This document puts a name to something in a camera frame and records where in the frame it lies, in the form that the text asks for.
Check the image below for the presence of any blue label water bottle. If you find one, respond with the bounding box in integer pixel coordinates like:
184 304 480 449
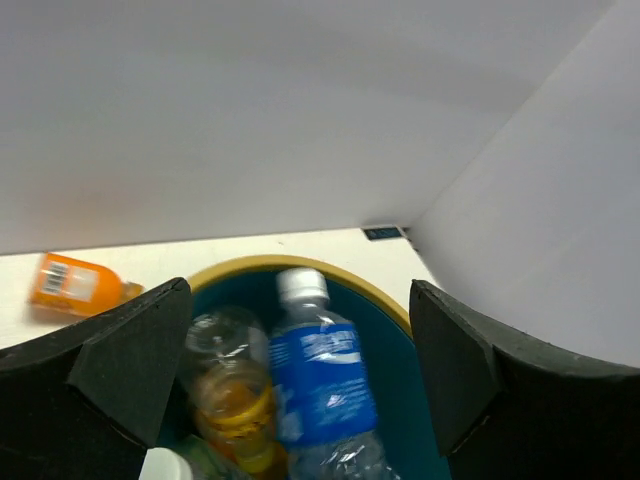
269 268 398 479

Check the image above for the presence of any clear bottle with yellow band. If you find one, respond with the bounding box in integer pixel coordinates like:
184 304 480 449
178 306 287 479

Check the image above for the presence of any orange juice bottle behind bin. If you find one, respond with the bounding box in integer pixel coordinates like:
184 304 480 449
28 252 144 318

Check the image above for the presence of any teal bin with yellow rim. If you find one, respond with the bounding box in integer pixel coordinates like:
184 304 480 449
189 255 451 479

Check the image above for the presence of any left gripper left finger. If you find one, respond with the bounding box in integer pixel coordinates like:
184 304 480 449
1 278 192 480

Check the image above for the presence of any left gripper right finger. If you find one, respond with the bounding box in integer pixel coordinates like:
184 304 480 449
409 280 639 479

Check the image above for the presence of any right blue table sticker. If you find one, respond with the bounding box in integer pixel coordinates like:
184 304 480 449
362 226 405 241

